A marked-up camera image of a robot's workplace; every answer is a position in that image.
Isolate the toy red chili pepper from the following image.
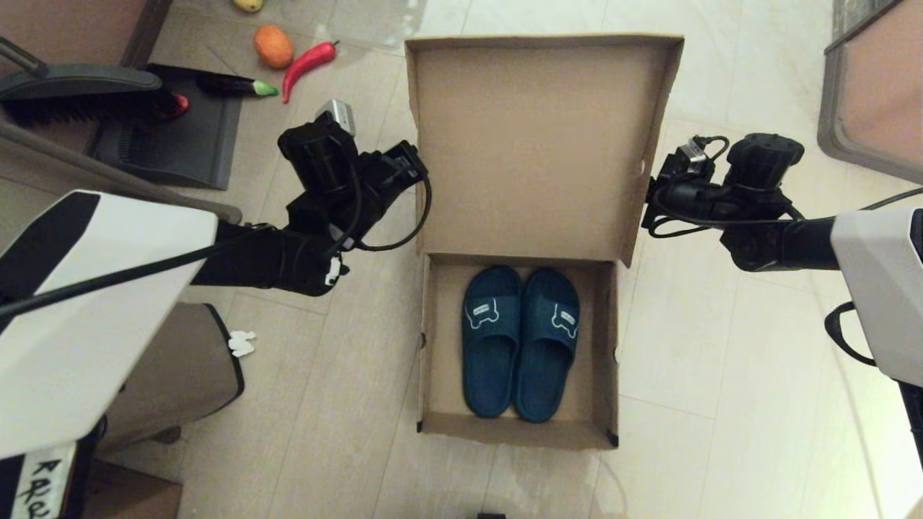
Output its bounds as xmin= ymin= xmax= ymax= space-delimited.
xmin=282 ymin=41 xmax=340 ymax=105

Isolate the toy purple eggplant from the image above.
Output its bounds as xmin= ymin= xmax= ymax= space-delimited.
xmin=198 ymin=74 xmax=279 ymax=98

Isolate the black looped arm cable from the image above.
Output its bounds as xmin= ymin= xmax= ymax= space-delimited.
xmin=824 ymin=301 xmax=877 ymax=367

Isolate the black plastic dustpan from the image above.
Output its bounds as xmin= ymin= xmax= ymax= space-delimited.
xmin=90 ymin=63 xmax=244 ymax=192

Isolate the grey black-bristled hand brush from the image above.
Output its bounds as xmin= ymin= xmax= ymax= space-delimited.
xmin=0 ymin=35 xmax=175 ymax=129

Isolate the brown cardboard shoe box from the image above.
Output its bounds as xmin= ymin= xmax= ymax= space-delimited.
xmin=405 ymin=32 xmax=685 ymax=451

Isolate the closed brown cardboard carton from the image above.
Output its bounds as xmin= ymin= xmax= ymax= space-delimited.
xmin=83 ymin=461 xmax=183 ymax=519

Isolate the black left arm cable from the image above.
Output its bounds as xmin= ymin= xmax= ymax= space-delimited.
xmin=0 ymin=155 xmax=433 ymax=321

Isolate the brown table with grey rim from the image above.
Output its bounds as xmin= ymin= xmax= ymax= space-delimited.
xmin=815 ymin=0 xmax=923 ymax=187

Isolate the brown plastic trash bin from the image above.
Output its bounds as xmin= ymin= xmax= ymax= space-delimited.
xmin=94 ymin=303 xmax=246 ymax=456

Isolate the brown metal table leg frame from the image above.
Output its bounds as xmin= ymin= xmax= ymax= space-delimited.
xmin=0 ymin=117 xmax=242 ymax=224

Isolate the dark teal slide slipper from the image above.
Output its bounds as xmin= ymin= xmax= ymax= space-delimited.
xmin=461 ymin=265 xmax=523 ymax=419
xmin=511 ymin=268 xmax=581 ymax=423

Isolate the toy orange fruit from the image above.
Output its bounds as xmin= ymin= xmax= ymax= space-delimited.
xmin=253 ymin=25 xmax=296 ymax=70

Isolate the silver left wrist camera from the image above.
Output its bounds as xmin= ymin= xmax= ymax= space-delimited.
xmin=317 ymin=99 xmax=357 ymax=138

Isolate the brown table with dark rim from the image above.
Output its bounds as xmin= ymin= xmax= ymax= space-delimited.
xmin=0 ymin=0 xmax=174 ymax=71

